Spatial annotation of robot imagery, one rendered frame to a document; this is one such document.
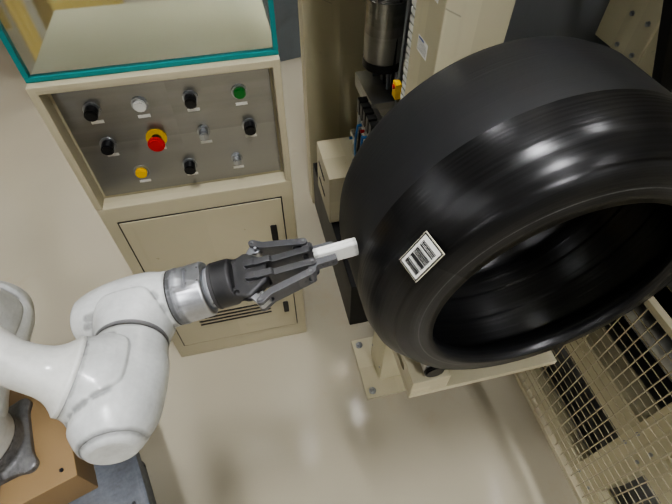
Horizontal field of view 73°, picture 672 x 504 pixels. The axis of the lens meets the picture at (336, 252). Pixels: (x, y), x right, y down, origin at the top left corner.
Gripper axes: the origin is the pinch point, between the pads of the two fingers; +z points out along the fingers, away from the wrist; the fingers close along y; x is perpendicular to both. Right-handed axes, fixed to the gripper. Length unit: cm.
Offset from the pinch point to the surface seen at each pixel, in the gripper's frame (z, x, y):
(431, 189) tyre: 13.7, -13.6, -5.0
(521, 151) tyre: 24.0, -18.2, -7.3
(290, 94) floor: 6, 126, 247
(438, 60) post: 27.3, -10.4, 27.4
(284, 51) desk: 11, 120, 294
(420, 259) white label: 10.1, -7.7, -11.0
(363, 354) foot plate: 2, 125, 40
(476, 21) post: 33.8, -15.7, 27.3
